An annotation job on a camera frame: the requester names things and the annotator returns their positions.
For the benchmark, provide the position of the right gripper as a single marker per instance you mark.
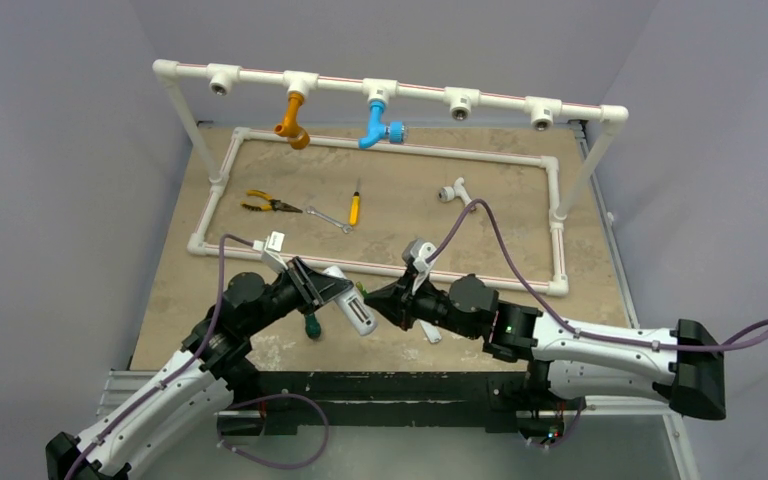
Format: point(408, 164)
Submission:
point(408, 299)

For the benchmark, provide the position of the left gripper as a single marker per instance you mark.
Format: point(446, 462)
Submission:
point(313, 288)

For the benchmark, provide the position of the white remote control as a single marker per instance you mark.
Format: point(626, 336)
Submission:
point(351, 304)

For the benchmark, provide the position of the white battery cover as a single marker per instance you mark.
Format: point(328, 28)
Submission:
point(431, 332)

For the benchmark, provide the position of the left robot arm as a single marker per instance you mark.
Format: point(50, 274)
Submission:
point(209, 373)

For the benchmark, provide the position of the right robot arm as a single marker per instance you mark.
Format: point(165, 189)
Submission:
point(567, 359)

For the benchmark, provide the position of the green stubby screwdriver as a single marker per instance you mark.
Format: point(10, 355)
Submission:
point(312, 327)

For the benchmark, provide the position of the silver wrench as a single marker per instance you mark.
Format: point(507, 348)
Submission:
point(344, 227)

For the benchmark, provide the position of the yellow screwdriver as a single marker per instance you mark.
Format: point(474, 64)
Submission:
point(355, 205)

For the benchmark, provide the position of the white plastic faucet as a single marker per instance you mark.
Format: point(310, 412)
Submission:
point(456, 191)

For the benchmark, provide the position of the blue plastic faucet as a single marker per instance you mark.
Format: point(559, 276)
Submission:
point(395, 132)

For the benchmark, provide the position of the orange plastic faucet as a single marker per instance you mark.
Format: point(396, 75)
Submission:
point(288, 128)

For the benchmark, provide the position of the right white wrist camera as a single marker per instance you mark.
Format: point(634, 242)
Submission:
point(418, 258)

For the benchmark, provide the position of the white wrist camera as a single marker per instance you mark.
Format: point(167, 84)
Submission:
point(270, 250)
point(418, 258)

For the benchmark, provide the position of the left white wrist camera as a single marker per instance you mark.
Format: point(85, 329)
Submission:
point(270, 250)

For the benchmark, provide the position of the aluminium rail frame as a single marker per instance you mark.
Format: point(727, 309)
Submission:
point(505, 242)

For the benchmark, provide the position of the yellow handled pliers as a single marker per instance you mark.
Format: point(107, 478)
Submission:
point(269, 203)

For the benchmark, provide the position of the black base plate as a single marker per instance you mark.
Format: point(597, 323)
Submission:
point(495, 402)

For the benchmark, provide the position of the white PVC pipe frame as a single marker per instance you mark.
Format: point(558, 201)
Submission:
point(542, 112)

